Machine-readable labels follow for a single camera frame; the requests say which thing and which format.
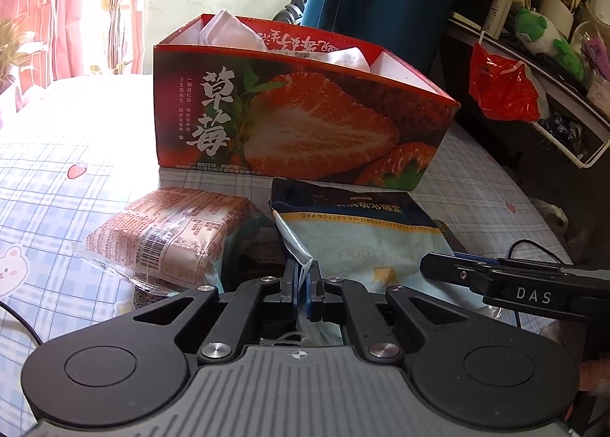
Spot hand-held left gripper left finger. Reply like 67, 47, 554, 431
128, 260, 306, 366

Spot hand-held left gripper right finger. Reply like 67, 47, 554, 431
305, 263, 461, 366

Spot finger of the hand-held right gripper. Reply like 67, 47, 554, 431
453, 251, 580, 278
419, 252, 491, 297

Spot light blue cotton pad packet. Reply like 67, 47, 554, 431
268, 177, 465, 347

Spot red strawberry print cardboard box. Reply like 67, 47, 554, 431
153, 14, 462, 192

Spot white packets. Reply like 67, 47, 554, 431
197, 9, 375, 73

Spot person's right hand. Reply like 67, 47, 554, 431
578, 355, 610, 394

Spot white crumpled bag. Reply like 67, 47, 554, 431
543, 206, 569, 229

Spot red plastic bag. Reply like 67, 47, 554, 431
468, 41, 551, 123

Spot clear cosmetics organizer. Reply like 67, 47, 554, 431
569, 20, 610, 101

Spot green and white plush toy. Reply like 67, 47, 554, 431
514, 8, 586, 80

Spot white tube bottle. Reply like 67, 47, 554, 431
481, 0, 518, 40

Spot checked strawberry print bedsheet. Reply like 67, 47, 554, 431
0, 75, 573, 437

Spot white makeup brush holder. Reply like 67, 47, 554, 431
527, 0, 589, 37

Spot white round mirror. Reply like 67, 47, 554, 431
585, 0, 610, 25

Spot pink printed cloth backdrop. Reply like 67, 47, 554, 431
0, 0, 153, 82

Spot black cable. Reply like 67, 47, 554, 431
505, 239, 573, 266
0, 301, 43, 348

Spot white wire rack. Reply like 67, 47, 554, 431
477, 29, 610, 167

